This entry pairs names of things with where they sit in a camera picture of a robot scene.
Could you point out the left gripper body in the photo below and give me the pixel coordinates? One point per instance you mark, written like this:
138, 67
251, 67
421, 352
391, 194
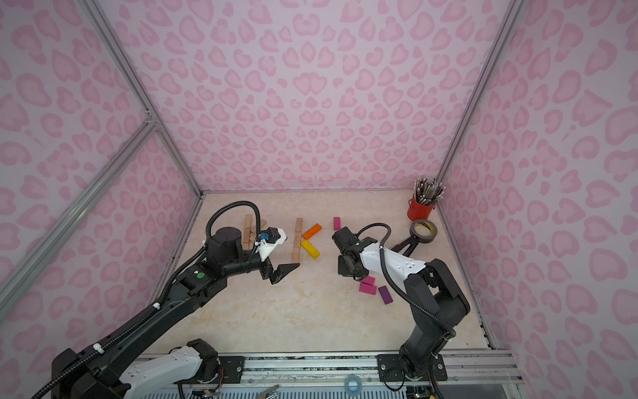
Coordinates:
267, 268

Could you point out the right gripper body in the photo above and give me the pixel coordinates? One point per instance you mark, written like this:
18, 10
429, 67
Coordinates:
344, 239

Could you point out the yellow block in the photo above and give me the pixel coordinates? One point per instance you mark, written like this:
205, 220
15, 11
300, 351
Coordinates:
312, 251

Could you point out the orange block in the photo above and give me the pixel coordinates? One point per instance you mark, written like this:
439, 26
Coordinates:
312, 231

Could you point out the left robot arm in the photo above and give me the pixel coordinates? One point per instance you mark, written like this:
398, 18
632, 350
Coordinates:
97, 370

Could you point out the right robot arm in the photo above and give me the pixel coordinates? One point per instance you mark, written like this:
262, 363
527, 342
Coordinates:
436, 300

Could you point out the purple block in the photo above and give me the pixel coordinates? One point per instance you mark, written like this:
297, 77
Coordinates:
385, 295

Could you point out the black stapler tool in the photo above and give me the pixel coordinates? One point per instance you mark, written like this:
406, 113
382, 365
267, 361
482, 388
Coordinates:
406, 247

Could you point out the dark tape roll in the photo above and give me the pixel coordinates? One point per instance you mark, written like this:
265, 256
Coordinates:
423, 231

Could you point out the red pen cup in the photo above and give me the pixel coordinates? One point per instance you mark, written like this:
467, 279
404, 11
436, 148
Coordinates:
418, 211

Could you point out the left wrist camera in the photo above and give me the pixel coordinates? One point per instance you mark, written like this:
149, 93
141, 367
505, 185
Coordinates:
268, 240

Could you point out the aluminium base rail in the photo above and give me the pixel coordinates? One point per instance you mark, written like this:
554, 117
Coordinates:
477, 373

